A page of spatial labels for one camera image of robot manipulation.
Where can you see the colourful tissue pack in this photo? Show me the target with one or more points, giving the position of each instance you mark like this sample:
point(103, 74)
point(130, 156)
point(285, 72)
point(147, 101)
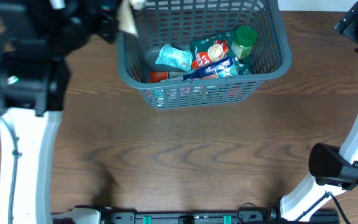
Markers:
point(225, 67)

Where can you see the beige paper snack bag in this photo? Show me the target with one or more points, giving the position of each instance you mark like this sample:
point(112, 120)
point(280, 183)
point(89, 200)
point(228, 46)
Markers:
point(125, 17)

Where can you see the light green packet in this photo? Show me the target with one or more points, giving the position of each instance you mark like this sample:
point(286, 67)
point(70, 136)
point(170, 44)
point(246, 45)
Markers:
point(174, 57)

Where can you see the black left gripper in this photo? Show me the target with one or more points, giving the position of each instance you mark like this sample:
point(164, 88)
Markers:
point(109, 23)

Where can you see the green lid seasoning jar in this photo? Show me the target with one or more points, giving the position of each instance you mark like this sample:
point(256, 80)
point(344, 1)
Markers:
point(243, 41)

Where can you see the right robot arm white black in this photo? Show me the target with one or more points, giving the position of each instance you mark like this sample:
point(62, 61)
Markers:
point(333, 170)

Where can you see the orange snack bar packet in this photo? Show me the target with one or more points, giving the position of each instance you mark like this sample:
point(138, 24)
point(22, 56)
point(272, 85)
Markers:
point(156, 77)

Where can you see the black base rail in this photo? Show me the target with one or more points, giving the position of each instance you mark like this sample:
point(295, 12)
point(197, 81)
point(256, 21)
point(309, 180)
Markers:
point(244, 216)

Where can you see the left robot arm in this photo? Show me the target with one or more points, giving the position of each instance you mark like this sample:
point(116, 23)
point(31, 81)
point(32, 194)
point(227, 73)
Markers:
point(34, 77)

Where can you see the green Nescafe coffee pouch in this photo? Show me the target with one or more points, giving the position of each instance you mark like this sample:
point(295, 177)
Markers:
point(214, 48)

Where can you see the grey plastic basket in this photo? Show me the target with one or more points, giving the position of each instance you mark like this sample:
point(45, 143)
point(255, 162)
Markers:
point(178, 23)

